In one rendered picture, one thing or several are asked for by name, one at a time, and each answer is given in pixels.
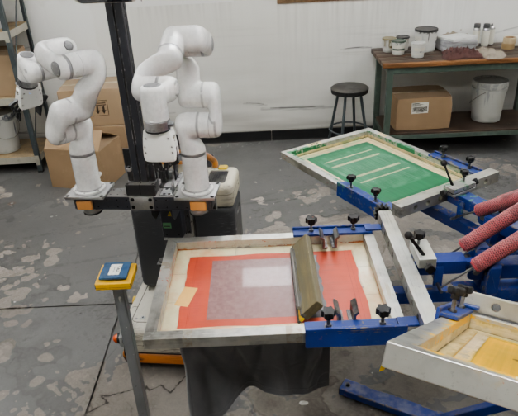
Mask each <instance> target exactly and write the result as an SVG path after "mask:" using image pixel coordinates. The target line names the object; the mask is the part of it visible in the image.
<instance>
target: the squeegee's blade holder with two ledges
mask: <svg viewBox="0 0 518 416"><path fill-rule="evenodd" d="M290 254H291V262H292V276H293V283H294V291H295V298H296V306H297V308H298V309H299V310H300V309H301V307H302V305H301V298H300V291H299V285H298V279H297V266H296V259H295V253H294V248H290Z"/></svg>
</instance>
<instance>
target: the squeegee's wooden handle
mask: <svg viewBox="0 0 518 416"><path fill-rule="evenodd" d="M292 248H294V253H295V259H296V266H297V279H298V285H299V291H300V298H301V305H302V307H301V309H300V316H301V317H303V318H304V319H305V320H309V318H310V317H312V316H313V315H314V314H315V313H316V312H317V311H318V310H320V309H321V308H322V307H323V304H322V299H321V291H320V286H319V281H318V276H317V271H316V263H315V259H314V253H313V249H312V244H311V237H309V236H308V235H307V234H304V235H303V236H302V237H301V238H300V239H299V240H298V241H297V242H296V243H295V244H294V245H293V246H292Z"/></svg>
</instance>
